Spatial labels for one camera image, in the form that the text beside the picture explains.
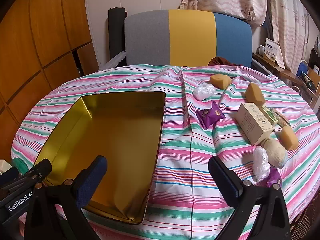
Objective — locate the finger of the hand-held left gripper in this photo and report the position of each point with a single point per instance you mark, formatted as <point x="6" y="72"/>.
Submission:
<point x="37" y="172"/>
<point x="8" y="174"/>

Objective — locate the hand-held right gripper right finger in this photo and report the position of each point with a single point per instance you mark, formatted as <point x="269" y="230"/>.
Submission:
<point x="225" y="180"/>

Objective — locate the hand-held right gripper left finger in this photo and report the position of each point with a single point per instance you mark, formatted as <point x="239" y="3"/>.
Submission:
<point x="93" y="177"/>

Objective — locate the white plastic bag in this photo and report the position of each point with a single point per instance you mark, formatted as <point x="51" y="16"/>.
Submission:
<point x="260" y="163"/>
<point x="204" y="91"/>

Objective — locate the purple snack packet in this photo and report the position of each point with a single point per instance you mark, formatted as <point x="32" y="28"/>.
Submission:
<point x="209" y="115"/>
<point x="274" y="178"/>

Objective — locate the gold metal tin box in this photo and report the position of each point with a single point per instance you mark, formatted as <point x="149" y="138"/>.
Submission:
<point x="120" y="130"/>

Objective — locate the beige carton box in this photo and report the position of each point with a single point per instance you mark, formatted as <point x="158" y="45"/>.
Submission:
<point x="251" y="123"/>

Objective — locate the small yellow sponge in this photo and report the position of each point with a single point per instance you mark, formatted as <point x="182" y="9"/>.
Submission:
<point x="290" y="137"/>

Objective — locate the green label snack packet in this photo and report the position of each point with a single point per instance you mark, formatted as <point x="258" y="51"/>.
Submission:
<point x="270" y="115"/>

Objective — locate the green edged snack packet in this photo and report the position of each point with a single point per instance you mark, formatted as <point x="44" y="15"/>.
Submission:
<point x="282" y="117"/>

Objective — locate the tall yellow sponge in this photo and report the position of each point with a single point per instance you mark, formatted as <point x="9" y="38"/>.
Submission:
<point x="255" y="94"/>

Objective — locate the wedge yellow sponge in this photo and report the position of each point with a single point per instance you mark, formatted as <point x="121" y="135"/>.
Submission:
<point x="220" y="81"/>

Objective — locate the glass bottle white cube cap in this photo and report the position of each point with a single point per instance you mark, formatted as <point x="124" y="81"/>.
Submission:
<point x="4" y="166"/>

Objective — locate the striped pink green tablecloth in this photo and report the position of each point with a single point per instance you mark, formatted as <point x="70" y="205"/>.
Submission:
<point x="180" y="160"/>

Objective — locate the brown cloth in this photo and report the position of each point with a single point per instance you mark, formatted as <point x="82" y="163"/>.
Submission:
<point x="221" y="62"/>

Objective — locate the side desk with clutter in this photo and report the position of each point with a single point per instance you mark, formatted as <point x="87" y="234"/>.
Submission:
<point x="282" y="72"/>

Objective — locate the wooden wardrobe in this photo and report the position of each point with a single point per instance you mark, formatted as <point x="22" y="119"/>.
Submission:
<point x="37" y="42"/>

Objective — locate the small white jar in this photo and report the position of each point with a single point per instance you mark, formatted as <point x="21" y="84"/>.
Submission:
<point x="261" y="50"/>

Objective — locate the blue round-top object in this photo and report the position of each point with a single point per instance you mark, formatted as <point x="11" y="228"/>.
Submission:
<point x="302" y="68"/>

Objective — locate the cardboard box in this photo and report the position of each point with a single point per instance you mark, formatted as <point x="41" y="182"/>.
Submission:
<point x="314" y="76"/>

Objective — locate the white box blue label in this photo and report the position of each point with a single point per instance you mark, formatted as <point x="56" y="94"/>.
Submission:
<point x="270" y="50"/>

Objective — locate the grey yellow blue chair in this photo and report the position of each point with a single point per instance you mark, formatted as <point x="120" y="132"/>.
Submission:
<point x="190" y="35"/>

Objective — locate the black rolled mat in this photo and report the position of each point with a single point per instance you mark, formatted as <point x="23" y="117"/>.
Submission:
<point x="116" y="30"/>

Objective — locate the hanging pink patterned curtain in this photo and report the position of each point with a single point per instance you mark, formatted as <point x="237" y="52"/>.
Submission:
<point x="290" y="25"/>

